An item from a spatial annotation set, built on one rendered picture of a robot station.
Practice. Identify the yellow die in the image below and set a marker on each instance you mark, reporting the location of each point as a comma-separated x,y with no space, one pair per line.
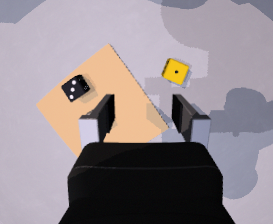
175,71

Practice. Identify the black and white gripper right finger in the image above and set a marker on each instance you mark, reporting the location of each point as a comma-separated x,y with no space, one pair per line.
193,126

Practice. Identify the peach flat mat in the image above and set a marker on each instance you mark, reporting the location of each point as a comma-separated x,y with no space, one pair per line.
137,120

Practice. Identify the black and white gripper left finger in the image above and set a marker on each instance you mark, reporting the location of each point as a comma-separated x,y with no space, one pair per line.
94,127

